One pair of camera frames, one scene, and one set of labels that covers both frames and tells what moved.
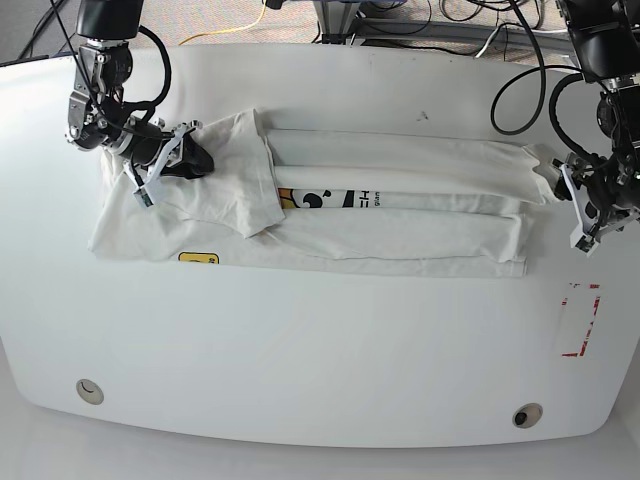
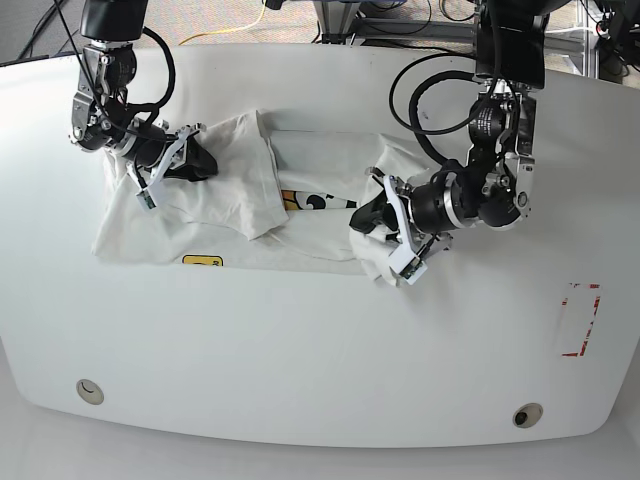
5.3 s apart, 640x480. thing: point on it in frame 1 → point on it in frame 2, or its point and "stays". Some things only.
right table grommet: [527, 415] stays
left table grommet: [90, 391] stays
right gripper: [612, 176] → [492, 186]
